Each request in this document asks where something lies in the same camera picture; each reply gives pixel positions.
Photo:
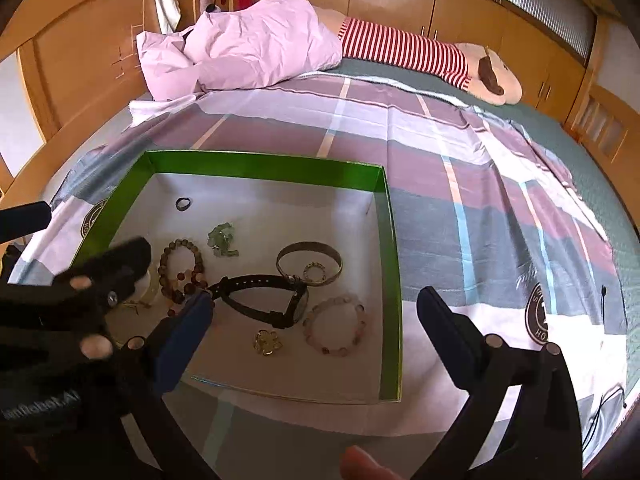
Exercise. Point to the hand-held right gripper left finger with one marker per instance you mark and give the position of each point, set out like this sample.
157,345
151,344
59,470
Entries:
185,335

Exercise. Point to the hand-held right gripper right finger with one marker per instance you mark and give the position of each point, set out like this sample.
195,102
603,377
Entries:
445,330

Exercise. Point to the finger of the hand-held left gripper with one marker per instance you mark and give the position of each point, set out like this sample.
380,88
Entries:
22,222
125,257

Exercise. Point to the black wristwatch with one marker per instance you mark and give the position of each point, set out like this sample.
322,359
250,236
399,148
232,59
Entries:
260,280

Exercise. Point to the green stone jewelry piece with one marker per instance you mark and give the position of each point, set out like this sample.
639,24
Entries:
220,235

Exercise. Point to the metal bangle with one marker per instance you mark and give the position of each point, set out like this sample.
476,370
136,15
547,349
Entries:
310,246

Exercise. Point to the green cardboard box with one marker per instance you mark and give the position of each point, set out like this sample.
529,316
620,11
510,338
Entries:
280,170

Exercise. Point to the person's right hand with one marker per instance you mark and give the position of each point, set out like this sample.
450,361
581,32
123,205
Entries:
367,462

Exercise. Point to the pale bangle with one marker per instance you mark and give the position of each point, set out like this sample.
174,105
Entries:
145,290

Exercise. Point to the gold flower brooch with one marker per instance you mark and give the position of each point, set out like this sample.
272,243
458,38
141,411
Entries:
267,342

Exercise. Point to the plaid bed sheet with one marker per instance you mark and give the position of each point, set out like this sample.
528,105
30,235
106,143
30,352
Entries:
425,210

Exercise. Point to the wooden headboard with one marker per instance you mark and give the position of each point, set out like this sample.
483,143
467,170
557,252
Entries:
75,60

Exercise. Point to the pink duvet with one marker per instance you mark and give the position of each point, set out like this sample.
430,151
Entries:
250,45

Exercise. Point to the wooden footboard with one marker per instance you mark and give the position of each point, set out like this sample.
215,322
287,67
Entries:
605,130

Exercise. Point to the striped plush dog toy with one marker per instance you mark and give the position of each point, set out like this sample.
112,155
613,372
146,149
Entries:
410,50

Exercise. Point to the window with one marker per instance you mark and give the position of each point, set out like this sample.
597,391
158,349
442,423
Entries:
550,10

